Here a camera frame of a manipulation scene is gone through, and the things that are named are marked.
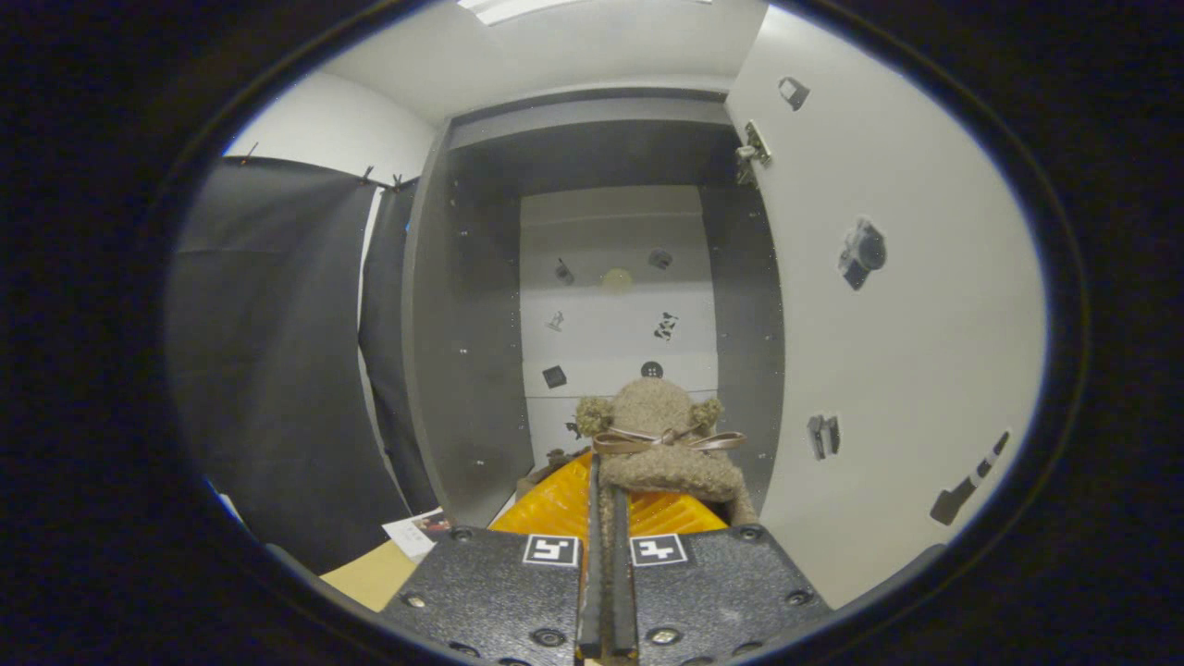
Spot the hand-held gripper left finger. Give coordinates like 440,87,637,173
381,450,603,666

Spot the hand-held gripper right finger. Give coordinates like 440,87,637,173
610,490,833,666

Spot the brown fuzzy shoe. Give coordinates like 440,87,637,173
575,377,759,556

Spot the grey shoe cabinet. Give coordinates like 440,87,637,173
402,86,787,530

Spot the metal door hinge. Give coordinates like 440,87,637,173
735,120,773,188

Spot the small white box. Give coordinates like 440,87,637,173
382,507,454,563

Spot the black backdrop cloth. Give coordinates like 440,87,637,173
166,155,440,574

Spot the large ceiling light panel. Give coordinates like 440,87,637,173
458,0,713,26

